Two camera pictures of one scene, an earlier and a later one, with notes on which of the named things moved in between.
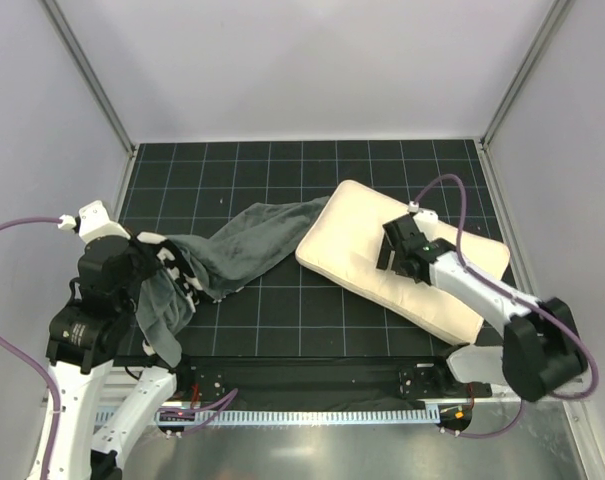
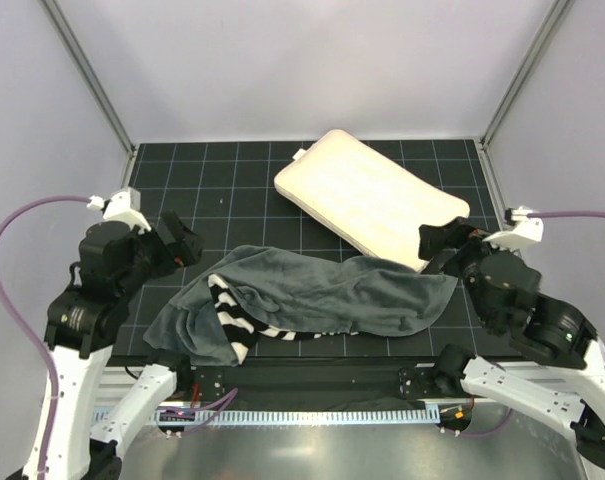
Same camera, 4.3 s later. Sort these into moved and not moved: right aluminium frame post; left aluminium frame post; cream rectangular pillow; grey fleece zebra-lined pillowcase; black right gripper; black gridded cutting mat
Moved: cream rectangular pillow; black right gripper; grey fleece zebra-lined pillowcase
Not moved: right aluminium frame post; black gridded cutting mat; left aluminium frame post
